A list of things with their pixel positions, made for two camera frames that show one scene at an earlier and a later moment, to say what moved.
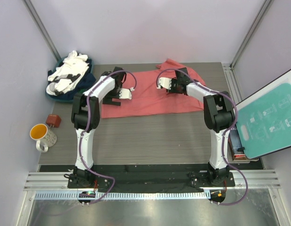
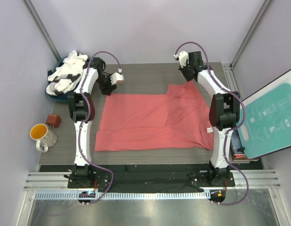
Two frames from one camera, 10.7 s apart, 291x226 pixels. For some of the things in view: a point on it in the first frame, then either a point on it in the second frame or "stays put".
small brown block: x=53 y=120 stays put
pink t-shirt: x=163 y=90 to x=179 y=119
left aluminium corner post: x=33 y=12 stays put
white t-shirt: x=66 y=76 stays put
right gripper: x=172 y=91 to x=188 y=78
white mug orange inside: x=45 y=138 stays put
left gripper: x=107 y=99 to x=107 y=90
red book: x=239 y=157 stays put
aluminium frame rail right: x=232 y=82 stays put
